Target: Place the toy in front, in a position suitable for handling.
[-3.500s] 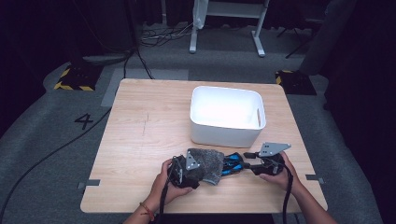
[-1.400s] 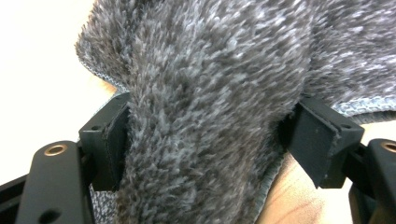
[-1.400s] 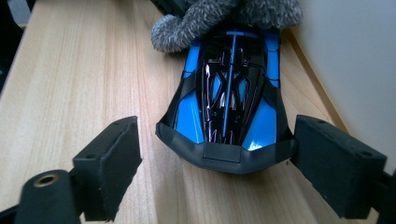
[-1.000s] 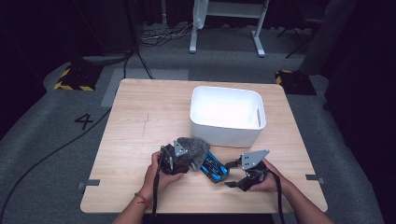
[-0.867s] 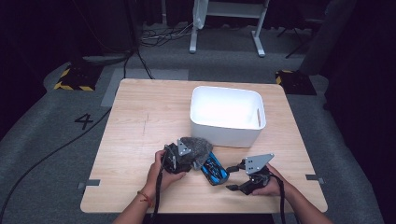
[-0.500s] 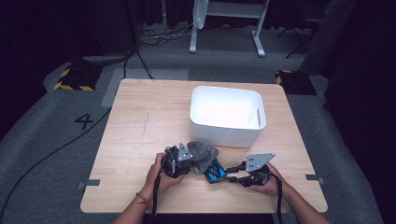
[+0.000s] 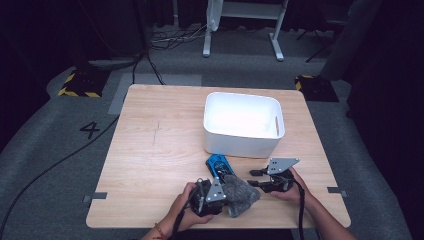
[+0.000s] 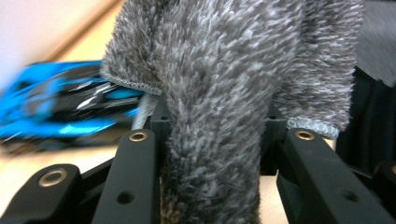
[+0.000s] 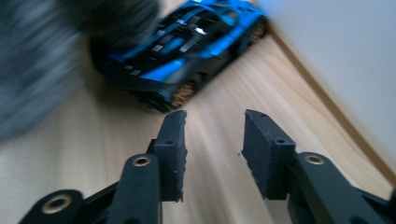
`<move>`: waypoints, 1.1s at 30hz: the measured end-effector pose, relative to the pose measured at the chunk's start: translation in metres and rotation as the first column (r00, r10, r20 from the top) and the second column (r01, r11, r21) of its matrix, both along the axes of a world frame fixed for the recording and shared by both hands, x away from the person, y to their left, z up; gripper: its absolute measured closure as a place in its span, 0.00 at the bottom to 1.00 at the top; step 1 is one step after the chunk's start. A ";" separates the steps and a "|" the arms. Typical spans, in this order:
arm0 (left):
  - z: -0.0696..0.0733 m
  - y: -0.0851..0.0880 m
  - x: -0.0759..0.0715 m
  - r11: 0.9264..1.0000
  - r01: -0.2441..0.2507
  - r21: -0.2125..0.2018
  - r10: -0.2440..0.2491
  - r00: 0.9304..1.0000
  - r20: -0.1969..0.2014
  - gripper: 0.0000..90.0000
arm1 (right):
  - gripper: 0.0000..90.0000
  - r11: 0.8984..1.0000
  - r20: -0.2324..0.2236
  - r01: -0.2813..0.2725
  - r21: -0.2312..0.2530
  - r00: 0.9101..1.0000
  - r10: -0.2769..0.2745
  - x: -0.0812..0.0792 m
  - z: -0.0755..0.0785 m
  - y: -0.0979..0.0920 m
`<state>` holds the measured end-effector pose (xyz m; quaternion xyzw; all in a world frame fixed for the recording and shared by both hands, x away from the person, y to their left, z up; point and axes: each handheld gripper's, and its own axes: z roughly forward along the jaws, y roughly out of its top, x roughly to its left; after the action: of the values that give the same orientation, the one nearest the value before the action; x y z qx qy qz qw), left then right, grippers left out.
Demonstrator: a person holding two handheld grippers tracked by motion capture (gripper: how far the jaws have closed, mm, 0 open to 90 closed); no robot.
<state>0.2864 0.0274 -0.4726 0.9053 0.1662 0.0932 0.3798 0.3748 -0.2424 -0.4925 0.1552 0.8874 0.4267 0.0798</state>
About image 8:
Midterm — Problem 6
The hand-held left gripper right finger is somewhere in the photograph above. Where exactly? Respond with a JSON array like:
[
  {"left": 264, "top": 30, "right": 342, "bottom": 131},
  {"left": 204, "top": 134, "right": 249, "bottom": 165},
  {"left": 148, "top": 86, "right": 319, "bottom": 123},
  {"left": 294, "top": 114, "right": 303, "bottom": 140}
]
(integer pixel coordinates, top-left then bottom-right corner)
[{"left": 261, "top": 106, "right": 396, "bottom": 224}]

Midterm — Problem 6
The white plastic bin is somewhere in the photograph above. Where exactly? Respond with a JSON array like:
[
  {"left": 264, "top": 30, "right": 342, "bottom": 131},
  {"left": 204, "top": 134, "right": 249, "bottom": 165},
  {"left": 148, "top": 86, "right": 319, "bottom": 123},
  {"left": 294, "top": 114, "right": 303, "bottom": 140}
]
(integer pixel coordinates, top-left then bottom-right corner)
[{"left": 0, "top": 0, "right": 124, "bottom": 91}]

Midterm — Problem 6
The blue toy car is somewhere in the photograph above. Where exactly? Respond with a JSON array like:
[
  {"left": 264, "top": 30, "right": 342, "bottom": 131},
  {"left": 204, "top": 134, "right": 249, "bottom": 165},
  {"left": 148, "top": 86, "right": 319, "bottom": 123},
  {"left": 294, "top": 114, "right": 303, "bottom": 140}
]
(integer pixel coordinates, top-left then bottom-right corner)
[{"left": 0, "top": 60, "right": 148, "bottom": 154}]

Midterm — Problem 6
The grey fluffy cloth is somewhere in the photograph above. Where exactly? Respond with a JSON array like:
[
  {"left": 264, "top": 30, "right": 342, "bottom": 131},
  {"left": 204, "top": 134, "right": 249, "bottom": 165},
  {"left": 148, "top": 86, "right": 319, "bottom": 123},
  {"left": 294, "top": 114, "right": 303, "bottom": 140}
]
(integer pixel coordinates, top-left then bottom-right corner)
[{"left": 99, "top": 0, "right": 366, "bottom": 224}]

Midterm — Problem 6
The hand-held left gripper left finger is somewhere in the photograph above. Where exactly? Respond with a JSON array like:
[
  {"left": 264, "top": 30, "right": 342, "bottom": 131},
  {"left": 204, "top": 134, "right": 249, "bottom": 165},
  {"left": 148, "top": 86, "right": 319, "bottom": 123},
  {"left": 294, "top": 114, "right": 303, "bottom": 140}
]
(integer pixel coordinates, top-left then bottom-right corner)
[{"left": 92, "top": 101, "right": 172, "bottom": 224}]

